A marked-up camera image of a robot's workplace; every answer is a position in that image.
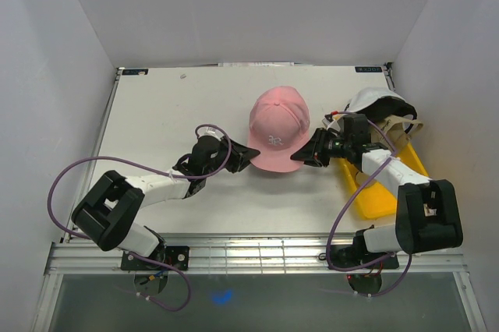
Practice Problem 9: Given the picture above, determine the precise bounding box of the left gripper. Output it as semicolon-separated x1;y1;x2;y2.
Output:
203;135;259;177

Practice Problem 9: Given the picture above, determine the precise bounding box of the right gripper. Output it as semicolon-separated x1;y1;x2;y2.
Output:
292;128;352;168

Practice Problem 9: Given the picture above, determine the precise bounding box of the pink cap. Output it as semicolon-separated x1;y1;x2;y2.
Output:
246;86;310;173

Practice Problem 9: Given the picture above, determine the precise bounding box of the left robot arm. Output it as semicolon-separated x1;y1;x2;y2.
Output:
72;135;260;270

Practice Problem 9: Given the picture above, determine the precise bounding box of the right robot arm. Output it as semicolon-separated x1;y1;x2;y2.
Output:
291;112;463;272

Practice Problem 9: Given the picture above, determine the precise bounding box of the yellow plastic tray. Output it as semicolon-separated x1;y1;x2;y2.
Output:
337;142;428;220

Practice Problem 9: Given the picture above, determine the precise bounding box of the beige cap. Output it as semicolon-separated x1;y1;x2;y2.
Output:
355;115;424;185

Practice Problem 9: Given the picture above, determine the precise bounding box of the black cap white logo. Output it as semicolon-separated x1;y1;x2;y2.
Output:
360;97;417;123

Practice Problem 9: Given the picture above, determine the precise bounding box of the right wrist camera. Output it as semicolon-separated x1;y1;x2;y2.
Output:
323;111;344;132

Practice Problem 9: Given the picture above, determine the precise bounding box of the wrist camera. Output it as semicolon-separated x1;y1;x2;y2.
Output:
196;126;221;141
323;111;344;132

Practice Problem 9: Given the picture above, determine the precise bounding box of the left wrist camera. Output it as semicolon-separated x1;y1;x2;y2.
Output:
196;126;221;141

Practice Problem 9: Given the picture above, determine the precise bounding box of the aluminium table rail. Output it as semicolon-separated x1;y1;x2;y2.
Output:
44;234;469;275

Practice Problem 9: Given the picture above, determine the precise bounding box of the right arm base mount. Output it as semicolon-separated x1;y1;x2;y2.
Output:
330;245;399;270

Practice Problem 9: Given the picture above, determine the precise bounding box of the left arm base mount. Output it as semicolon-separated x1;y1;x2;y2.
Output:
120;245;190;271

